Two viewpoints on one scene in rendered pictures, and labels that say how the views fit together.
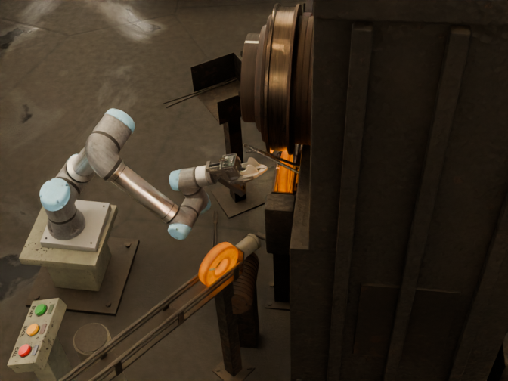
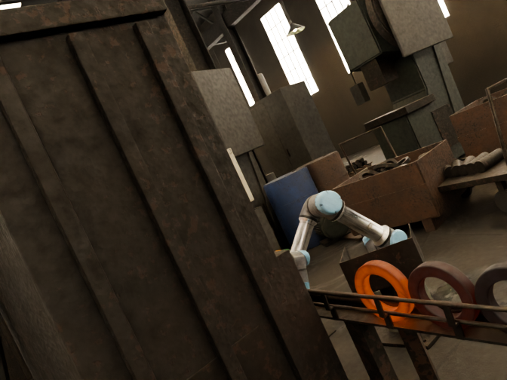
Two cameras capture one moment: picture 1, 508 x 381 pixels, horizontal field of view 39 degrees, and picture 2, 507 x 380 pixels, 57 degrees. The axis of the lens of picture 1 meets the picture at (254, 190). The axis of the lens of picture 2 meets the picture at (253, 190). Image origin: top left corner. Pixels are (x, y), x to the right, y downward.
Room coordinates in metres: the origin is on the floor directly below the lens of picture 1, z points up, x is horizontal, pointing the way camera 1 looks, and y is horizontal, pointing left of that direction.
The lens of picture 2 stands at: (3.23, -1.35, 1.16)
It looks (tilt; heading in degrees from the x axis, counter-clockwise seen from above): 3 degrees down; 133
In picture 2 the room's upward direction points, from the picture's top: 25 degrees counter-clockwise
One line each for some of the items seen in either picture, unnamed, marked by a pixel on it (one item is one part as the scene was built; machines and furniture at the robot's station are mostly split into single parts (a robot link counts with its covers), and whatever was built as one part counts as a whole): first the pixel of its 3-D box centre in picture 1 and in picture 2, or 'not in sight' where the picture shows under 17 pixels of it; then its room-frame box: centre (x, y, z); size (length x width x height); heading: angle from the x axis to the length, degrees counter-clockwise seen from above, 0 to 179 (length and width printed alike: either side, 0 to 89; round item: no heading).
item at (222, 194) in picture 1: (231, 140); (414, 330); (2.32, 0.09, 0.36); 0.26 x 0.20 x 0.72; 25
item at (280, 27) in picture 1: (283, 79); not in sight; (1.78, -0.11, 1.11); 0.47 x 0.06 x 0.47; 170
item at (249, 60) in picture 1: (252, 78); not in sight; (1.79, -0.02, 1.11); 0.28 x 0.06 x 0.28; 170
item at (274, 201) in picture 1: (281, 224); not in sight; (1.54, -0.09, 0.68); 0.11 x 0.08 x 0.24; 80
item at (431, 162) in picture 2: not in sight; (400, 192); (1.12, 2.73, 0.33); 0.93 x 0.73 x 0.66; 177
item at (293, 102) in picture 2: not in sight; (300, 154); (-1.06, 4.49, 1.00); 0.80 x 0.63 x 2.00; 175
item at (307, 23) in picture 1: (309, 81); not in sight; (1.76, -0.20, 1.11); 0.47 x 0.10 x 0.47; 170
